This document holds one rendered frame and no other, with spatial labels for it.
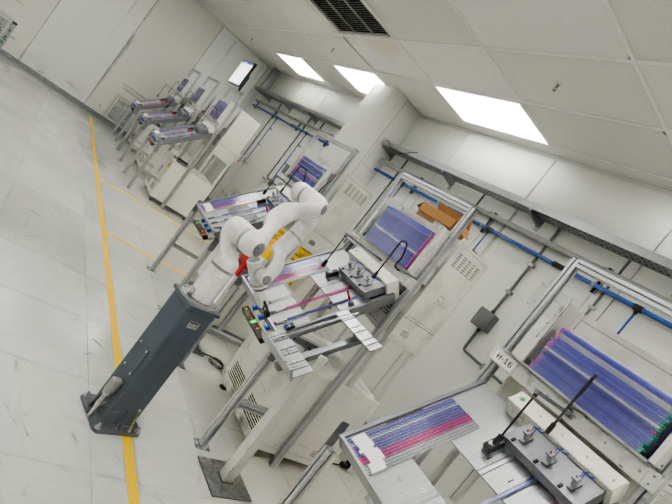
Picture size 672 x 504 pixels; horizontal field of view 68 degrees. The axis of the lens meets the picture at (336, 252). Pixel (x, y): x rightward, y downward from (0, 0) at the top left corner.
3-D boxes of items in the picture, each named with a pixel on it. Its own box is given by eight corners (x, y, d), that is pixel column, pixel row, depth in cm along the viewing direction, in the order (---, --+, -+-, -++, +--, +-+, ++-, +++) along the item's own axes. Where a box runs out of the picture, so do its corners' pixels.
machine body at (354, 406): (241, 454, 280) (308, 369, 276) (213, 379, 337) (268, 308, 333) (320, 478, 317) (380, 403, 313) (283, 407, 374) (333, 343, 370)
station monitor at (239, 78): (236, 88, 662) (255, 63, 659) (226, 83, 709) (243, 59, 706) (244, 94, 669) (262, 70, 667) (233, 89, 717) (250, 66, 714)
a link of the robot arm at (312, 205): (229, 246, 230) (250, 266, 223) (226, 228, 221) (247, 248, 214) (311, 198, 253) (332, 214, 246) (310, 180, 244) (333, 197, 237)
